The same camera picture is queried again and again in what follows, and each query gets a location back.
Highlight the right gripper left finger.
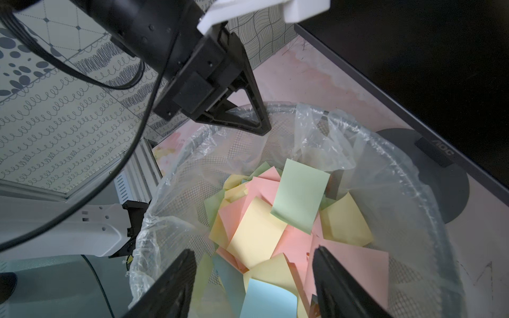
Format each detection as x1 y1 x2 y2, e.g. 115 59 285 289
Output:
124 249 197 318

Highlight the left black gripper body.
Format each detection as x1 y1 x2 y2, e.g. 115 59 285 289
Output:
153 25 239 121

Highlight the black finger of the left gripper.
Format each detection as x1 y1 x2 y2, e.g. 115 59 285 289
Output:
196 33 271 136

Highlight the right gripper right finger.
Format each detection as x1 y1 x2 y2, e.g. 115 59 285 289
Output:
312 246 390 318

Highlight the pink sticky note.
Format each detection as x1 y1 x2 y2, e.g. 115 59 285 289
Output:
304 237 389 309

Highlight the blue sticky note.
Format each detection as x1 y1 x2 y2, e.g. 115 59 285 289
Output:
240 278 298 318

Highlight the green sticky note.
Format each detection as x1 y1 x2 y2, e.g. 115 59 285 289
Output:
271 159 330 234

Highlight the yellow sticky note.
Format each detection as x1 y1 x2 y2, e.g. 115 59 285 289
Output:
319 192 374 246
227 197 287 269

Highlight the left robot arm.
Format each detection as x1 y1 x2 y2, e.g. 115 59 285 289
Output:
1 1 272 260

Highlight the pile of discarded sticky notes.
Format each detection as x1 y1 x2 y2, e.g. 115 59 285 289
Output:
190 158 390 318

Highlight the round grey monitor stand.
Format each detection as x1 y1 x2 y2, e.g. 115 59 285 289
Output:
378 128 470 223

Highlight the black computer monitor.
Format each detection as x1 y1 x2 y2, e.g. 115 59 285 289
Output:
295 1 508 203

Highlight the clear plastic bin liner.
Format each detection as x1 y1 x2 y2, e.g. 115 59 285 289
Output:
126 101 468 318

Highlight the aluminium mounting rail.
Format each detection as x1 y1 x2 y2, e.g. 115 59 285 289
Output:
113 138 163 204

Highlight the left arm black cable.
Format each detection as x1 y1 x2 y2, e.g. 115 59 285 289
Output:
0 0 180 253

